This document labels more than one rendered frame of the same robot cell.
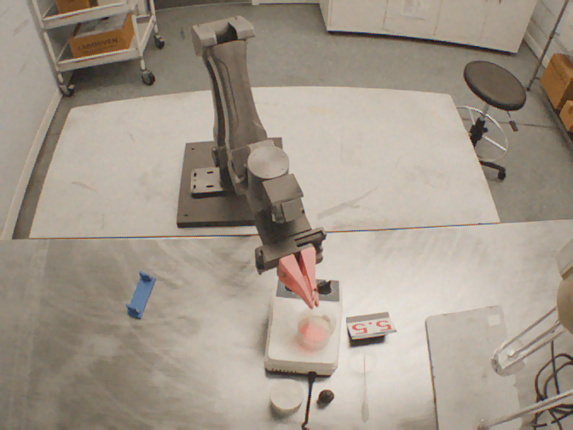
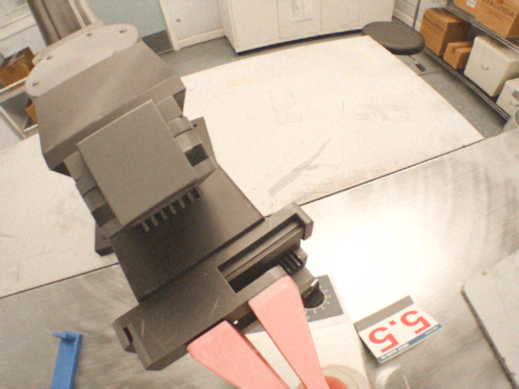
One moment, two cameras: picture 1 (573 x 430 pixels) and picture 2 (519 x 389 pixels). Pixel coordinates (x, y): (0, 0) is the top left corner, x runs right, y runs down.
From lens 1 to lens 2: 0.52 m
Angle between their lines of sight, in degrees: 3
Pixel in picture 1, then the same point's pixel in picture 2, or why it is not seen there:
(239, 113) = (59, 26)
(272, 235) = (147, 270)
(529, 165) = not seen: hidden behind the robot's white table
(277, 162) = (104, 47)
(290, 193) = (123, 93)
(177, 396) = not seen: outside the picture
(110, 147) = (25, 183)
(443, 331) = (493, 298)
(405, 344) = (449, 335)
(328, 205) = (279, 174)
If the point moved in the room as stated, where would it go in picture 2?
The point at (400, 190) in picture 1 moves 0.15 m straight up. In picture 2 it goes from (358, 134) to (370, 67)
